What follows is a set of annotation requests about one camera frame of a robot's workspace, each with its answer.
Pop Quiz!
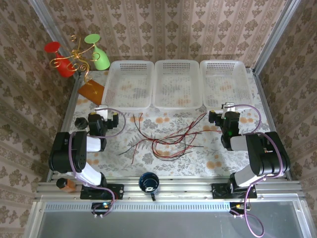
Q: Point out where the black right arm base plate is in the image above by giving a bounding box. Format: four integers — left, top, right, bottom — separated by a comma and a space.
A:
211, 182, 258, 199

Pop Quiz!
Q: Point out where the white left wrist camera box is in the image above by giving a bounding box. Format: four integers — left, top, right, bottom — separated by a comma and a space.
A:
95, 106, 110, 122

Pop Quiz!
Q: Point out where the green plastic wine glass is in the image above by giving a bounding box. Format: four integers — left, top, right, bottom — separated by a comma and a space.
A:
84, 33, 111, 71

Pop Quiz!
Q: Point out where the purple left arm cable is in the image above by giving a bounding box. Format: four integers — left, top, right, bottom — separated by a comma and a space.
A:
68, 108, 126, 219

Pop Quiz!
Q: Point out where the gold wire holder wooden base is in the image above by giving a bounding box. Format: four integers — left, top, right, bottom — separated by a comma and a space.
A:
49, 34, 106, 106

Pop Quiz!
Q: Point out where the slotted grey cable duct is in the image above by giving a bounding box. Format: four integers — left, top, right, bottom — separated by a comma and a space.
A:
44, 201, 232, 212

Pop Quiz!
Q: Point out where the small black circuit board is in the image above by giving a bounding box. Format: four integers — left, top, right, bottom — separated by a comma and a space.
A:
229, 202, 251, 214
91, 202, 112, 215

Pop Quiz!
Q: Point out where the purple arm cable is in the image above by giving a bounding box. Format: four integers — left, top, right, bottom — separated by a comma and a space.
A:
68, 108, 126, 219
230, 104, 285, 238

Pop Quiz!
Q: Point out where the aluminium extrusion frame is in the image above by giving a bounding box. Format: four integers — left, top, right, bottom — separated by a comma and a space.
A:
23, 0, 309, 238

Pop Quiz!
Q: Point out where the grey metal panel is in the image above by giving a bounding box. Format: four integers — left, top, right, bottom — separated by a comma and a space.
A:
37, 209, 307, 238

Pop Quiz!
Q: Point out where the orange bottle with black cap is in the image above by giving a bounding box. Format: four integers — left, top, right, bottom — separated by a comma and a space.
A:
55, 178, 77, 193

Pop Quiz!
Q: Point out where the red plastic wine glass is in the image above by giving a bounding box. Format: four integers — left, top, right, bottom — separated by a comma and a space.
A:
44, 41, 78, 79

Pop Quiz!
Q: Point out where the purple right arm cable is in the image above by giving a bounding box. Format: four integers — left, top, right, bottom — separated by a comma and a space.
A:
230, 104, 285, 238

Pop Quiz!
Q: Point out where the floral table cloth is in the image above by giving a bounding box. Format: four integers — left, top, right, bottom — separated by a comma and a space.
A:
58, 70, 275, 178

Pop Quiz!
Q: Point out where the dark blue mug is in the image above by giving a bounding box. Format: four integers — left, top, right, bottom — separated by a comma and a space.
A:
138, 172, 160, 202

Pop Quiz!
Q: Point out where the white perforated plastic basket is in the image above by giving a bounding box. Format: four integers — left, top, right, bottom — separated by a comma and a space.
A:
152, 59, 204, 112
199, 59, 256, 112
101, 60, 155, 110

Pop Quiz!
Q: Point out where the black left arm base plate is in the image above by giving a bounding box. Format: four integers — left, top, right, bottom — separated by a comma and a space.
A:
79, 183, 124, 200

